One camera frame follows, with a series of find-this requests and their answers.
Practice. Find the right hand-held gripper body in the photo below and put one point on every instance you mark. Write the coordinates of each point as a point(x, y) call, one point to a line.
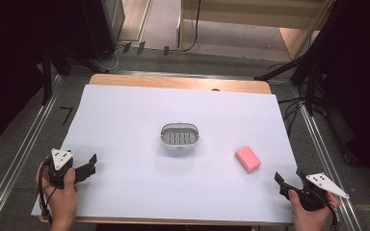
point(318, 189)

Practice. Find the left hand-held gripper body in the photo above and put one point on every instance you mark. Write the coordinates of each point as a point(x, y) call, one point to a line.
point(58, 165)

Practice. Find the pink soap bar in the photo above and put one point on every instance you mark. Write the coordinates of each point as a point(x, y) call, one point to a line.
point(248, 159)

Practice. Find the white soap dish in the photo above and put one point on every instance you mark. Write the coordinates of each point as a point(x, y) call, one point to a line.
point(179, 135)

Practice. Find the person's right hand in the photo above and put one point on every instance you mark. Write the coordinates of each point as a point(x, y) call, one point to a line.
point(311, 218)

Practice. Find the person's left hand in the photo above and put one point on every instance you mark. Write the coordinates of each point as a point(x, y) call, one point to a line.
point(61, 200)

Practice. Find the white paper sheet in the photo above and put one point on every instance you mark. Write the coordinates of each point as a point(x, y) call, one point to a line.
point(160, 179)

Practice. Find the black metal stand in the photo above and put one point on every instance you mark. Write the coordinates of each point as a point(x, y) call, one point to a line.
point(308, 77)
point(46, 77)

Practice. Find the dark curtain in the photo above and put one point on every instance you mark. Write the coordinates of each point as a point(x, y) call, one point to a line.
point(363, 80)
point(9, 64)

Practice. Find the black tape strip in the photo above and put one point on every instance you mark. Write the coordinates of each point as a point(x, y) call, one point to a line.
point(166, 50)
point(126, 47)
point(140, 47)

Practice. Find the black cabinet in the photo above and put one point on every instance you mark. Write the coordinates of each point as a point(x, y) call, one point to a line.
point(104, 25)

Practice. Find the light wooden furniture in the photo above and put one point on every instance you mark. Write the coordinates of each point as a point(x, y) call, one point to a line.
point(237, 12)

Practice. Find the metal floor rail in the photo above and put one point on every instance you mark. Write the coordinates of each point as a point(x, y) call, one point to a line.
point(16, 160)
point(327, 160)

